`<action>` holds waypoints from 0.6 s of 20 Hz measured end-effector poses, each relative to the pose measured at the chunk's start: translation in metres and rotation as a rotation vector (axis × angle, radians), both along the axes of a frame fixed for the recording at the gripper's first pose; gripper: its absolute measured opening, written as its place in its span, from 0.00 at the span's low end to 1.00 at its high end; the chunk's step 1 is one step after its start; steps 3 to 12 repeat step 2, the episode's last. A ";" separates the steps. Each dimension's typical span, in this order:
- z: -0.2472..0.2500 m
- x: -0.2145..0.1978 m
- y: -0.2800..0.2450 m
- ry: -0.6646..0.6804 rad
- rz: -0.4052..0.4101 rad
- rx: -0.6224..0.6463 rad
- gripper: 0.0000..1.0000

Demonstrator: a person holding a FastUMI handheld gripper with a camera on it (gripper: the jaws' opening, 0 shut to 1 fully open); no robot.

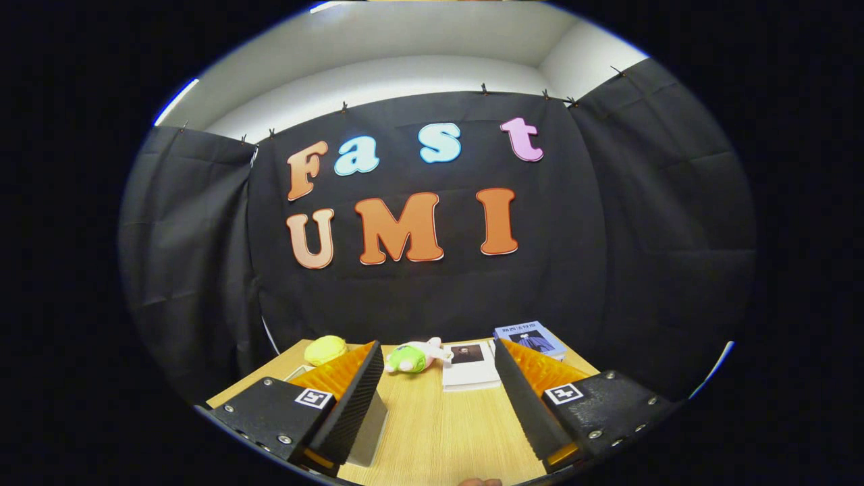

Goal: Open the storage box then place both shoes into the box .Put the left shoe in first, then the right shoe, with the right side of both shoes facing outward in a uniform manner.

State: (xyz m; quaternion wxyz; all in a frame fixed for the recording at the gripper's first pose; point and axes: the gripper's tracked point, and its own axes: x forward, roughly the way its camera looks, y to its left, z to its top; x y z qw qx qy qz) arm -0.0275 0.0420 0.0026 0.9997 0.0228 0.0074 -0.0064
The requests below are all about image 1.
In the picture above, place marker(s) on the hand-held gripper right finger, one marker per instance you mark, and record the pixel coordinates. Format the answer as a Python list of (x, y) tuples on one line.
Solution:
[(523, 405)]

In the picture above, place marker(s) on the pink and green plush toy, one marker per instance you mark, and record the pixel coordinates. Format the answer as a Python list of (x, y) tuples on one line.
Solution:
[(408, 360)]

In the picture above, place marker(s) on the yellow round plush toy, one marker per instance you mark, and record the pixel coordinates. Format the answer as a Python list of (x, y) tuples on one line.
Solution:
[(325, 350)]

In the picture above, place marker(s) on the grey fabric storage box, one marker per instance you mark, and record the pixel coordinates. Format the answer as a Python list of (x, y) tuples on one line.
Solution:
[(371, 432)]

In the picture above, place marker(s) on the blue cover book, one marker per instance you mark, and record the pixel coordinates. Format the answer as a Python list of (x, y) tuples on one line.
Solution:
[(533, 337)]

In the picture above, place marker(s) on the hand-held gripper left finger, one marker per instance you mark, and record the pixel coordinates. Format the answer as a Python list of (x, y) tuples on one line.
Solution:
[(354, 405)]

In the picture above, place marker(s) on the white book with portrait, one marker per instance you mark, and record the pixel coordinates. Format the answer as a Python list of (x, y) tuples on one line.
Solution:
[(469, 374)]

